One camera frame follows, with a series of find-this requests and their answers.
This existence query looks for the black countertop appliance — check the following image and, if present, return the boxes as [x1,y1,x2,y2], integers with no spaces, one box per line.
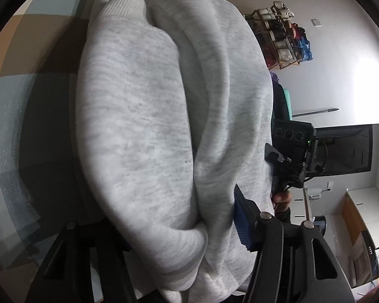
[312,215,327,236]

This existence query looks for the person's right forearm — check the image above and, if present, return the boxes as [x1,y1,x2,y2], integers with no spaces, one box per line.
[275,208,292,224]

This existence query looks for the checkered bed blanket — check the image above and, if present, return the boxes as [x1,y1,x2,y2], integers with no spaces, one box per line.
[0,0,114,303]

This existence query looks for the person's right hand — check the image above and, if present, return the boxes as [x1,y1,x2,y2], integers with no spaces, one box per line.
[272,191,293,213]

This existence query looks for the grey metal rod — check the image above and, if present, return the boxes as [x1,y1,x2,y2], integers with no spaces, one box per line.
[291,108,340,117]

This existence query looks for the wooden shoe rack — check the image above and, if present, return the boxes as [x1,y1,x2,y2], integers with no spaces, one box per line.
[244,2,313,70]

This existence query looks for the grey hoodie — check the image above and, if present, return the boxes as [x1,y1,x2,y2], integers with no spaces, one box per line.
[75,0,275,303]

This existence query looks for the white kitchen cabinet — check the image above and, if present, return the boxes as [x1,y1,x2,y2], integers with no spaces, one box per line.
[341,186,379,291]

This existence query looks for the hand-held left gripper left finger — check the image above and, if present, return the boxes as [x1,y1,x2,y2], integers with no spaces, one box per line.
[25,219,136,303]

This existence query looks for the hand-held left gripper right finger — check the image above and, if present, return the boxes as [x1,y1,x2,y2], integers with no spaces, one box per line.
[233,184,357,303]

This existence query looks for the teal black bag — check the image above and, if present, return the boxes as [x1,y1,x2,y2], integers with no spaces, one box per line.
[272,82,293,121]

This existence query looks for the dark window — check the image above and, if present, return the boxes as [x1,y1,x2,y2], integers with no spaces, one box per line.
[314,124,374,175]

